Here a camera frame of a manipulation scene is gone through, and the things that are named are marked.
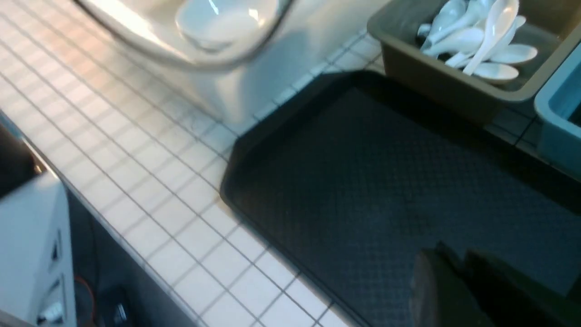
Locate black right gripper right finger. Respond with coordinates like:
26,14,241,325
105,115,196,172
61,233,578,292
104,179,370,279
463,250,581,327

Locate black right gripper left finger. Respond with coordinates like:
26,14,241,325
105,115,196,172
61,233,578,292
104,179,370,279
409,243,494,327

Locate white soup spoon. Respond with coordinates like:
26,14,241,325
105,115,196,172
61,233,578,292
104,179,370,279
463,0,520,76

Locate black plastic serving tray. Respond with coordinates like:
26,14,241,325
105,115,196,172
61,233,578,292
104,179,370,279
220,70,580,327

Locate blue-grey chopstick bin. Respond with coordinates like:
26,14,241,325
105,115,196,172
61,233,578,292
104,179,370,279
534,45,581,180

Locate grey-brown spoon bin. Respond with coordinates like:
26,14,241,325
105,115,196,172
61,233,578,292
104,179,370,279
367,0,581,125

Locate white spoons in bin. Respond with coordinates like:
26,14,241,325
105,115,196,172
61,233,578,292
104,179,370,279
417,0,539,84

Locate large white plastic tub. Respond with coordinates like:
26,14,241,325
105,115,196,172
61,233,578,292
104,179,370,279
74,0,386,124

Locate top stacked white dish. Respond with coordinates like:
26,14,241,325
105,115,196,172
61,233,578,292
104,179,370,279
175,0,280,51

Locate white cabinet below table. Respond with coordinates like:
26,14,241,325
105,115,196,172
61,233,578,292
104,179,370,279
0,172,77,327

